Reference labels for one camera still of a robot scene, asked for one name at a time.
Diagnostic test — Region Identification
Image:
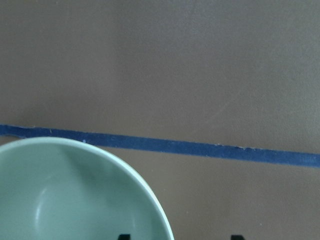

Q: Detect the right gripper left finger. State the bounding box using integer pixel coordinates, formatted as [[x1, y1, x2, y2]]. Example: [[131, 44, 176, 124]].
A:
[[117, 234, 131, 240]]

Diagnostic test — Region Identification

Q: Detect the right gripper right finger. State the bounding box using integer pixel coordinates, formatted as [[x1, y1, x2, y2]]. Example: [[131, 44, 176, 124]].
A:
[[230, 234, 246, 240]]

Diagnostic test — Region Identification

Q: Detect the green bowl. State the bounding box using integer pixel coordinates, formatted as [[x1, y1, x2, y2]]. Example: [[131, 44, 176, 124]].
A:
[[0, 137, 174, 240]]

